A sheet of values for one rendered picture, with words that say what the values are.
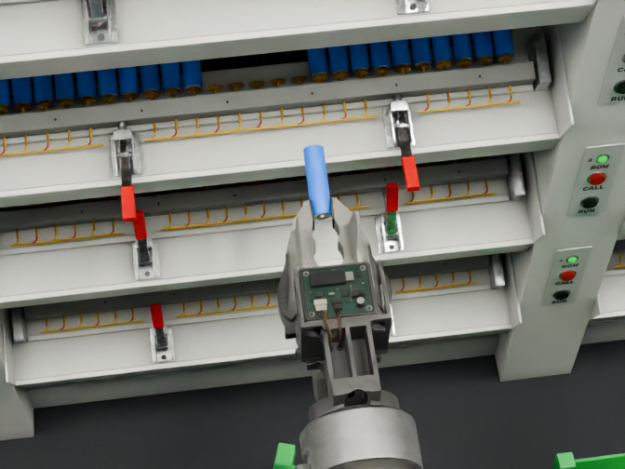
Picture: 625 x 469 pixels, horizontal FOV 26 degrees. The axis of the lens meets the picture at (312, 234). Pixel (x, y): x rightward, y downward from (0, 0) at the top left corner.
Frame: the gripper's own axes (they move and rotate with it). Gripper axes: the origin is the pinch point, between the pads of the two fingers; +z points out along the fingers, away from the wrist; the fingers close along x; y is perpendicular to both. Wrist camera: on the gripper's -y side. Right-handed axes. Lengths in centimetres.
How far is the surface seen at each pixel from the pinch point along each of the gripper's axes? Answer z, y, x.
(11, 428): 10, -59, 37
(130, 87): 19.9, -5.1, 15.9
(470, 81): 17.2, -5.7, -16.7
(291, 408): 10, -62, 2
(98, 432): 9, -62, 27
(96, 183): 12.5, -9.9, 20.2
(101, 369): 11, -48, 24
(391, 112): 15.2, -6.7, -8.7
